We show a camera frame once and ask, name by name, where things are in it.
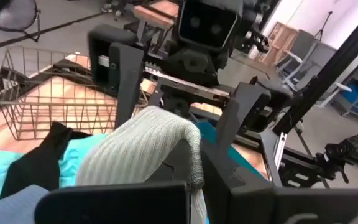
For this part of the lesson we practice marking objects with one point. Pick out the black cloth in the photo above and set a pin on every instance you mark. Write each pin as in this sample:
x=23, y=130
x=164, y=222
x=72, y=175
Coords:
x=33, y=168

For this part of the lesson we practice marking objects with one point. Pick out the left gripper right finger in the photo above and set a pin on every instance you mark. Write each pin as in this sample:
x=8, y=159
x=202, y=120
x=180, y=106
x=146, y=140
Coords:
x=291, y=205

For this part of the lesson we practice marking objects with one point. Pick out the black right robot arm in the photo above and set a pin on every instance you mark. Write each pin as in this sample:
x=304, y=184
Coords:
x=253, y=18

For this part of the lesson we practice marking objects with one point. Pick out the black floor fan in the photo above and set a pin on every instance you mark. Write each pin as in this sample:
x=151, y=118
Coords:
x=14, y=15

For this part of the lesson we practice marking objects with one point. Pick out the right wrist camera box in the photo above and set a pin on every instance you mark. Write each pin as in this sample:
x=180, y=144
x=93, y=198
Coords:
x=207, y=25

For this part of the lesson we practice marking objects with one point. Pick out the slate blue cloth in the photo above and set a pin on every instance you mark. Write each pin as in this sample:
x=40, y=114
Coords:
x=5, y=208

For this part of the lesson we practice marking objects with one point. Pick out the grey office desk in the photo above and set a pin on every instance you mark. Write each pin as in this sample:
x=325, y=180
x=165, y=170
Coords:
x=322, y=53

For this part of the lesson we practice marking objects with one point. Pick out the wooden background table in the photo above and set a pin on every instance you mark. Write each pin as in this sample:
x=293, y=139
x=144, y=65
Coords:
x=154, y=17

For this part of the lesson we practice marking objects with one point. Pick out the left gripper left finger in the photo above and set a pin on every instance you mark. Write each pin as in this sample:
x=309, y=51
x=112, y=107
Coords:
x=113, y=205

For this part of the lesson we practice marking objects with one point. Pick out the gray knit cloth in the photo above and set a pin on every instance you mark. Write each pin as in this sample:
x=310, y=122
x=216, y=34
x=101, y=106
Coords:
x=129, y=149

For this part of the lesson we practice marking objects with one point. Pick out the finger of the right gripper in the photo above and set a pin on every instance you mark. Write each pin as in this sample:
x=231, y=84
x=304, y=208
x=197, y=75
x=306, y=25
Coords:
x=126, y=71
x=253, y=105

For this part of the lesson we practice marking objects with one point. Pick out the black clamp stand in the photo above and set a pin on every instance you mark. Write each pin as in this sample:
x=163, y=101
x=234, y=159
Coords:
x=334, y=152

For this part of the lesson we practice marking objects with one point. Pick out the wooden crate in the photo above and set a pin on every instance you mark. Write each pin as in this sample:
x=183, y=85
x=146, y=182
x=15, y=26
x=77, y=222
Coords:
x=278, y=40

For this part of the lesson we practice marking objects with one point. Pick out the thin black tripod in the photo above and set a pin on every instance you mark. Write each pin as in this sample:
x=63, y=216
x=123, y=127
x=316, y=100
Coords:
x=322, y=29

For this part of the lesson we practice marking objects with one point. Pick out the black metal rig frame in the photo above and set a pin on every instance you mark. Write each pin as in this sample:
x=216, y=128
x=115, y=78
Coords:
x=337, y=70

